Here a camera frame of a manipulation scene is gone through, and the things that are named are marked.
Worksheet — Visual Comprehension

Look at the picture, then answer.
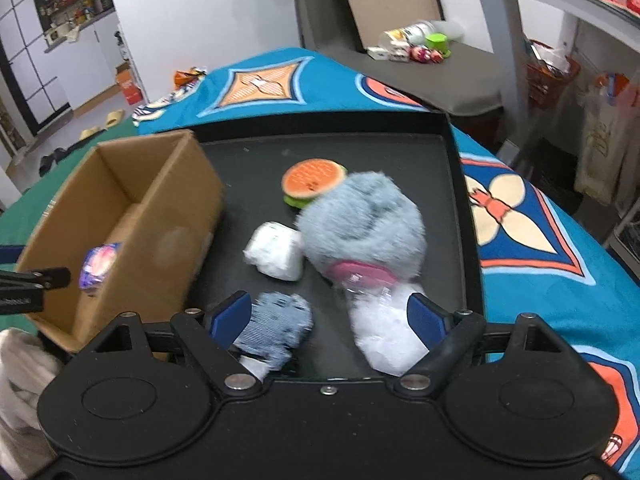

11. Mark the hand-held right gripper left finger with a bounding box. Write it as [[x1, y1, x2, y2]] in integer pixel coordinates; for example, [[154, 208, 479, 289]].
[[86, 290, 266, 395]]

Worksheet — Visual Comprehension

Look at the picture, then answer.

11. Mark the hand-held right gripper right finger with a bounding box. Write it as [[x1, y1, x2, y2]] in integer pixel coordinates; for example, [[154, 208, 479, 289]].
[[397, 293, 569, 395]]

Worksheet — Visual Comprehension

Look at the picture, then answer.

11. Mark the clear bag of white fluff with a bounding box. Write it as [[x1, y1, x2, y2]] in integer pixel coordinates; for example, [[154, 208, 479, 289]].
[[344, 280, 437, 377]]

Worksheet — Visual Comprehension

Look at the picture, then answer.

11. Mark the denim plush toy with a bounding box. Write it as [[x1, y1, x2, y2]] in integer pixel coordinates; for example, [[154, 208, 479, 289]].
[[232, 291, 314, 374]]

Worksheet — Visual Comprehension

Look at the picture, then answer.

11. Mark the purple pink tissue packet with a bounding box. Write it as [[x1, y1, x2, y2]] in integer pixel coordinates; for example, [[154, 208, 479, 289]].
[[79, 241, 125, 292]]

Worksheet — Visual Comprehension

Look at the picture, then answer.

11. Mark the white tissue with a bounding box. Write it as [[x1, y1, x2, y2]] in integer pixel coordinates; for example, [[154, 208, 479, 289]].
[[243, 221, 305, 282]]

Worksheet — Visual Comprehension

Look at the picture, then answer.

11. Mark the brown cardboard box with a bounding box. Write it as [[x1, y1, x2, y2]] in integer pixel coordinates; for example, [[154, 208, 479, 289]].
[[16, 129, 225, 354]]

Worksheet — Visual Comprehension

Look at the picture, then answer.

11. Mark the grey and pink plush toy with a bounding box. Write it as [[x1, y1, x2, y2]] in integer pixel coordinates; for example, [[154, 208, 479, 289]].
[[295, 171, 427, 294]]

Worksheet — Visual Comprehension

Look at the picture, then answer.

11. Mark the hamburger plush toy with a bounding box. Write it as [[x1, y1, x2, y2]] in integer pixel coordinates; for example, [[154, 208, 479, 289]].
[[281, 158, 349, 210]]

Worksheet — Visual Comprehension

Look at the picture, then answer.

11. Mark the black plastic tray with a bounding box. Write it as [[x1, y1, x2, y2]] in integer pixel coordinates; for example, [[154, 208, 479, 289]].
[[170, 111, 487, 382]]

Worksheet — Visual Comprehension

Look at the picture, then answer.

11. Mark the beige cloth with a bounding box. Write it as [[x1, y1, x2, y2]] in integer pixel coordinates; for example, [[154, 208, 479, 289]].
[[0, 327, 64, 480]]

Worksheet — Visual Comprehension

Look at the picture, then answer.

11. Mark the black shoe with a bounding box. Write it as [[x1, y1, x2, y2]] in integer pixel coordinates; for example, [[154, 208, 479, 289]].
[[38, 147, 69, 174]]

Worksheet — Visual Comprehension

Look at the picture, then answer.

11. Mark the blue printed blanket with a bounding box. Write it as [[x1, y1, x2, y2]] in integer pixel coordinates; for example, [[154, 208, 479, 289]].
[[134, 47, 640, 477]]

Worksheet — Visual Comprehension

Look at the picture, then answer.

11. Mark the white panelled cabinet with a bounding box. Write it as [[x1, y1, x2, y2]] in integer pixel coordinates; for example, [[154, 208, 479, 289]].
[[0, 0, 72, 134]]

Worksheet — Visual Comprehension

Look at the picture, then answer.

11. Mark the orange cardboard box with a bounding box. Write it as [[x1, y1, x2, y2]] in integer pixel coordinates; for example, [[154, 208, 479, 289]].
[[114, 62, 144, 107]]

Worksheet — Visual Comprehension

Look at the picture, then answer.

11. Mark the orange bag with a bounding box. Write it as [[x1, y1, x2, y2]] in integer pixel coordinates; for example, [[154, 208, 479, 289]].
[[173, 66, 207, 87]]

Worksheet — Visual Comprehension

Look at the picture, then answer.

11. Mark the grey padded bench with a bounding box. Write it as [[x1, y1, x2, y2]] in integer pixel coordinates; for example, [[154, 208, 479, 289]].
[[290, 0, 504, 119]]

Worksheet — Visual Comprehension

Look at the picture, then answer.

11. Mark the cream hanging bag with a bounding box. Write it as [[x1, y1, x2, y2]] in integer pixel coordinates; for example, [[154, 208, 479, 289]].
[[573, 72, 633, 207]]

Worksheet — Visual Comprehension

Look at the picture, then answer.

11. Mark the kitchen shelf with bottles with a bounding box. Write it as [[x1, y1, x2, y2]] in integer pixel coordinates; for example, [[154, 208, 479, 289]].
[[31, 0, 116, 54]]

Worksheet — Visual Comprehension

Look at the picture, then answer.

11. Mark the red toy figure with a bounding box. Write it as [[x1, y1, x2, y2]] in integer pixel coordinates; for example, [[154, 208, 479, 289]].
[[410, 45, 444, 65]]

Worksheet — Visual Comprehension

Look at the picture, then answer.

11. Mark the green plastic cup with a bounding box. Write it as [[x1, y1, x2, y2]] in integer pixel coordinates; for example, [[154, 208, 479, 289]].
[[424, 32, 452, 59]]

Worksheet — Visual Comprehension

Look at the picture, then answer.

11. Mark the orange plastic basket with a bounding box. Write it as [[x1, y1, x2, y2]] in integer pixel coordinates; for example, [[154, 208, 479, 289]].
[[525, 40, 582, 109]]

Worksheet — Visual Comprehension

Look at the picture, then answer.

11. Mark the white plastic jar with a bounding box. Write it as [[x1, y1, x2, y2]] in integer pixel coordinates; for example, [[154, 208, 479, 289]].
[[379, 19, 464, 50]]

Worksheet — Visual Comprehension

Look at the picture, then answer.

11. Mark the grey metal table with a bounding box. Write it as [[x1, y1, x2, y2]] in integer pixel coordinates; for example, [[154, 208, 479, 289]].
[[472, 0, 640, 128]]

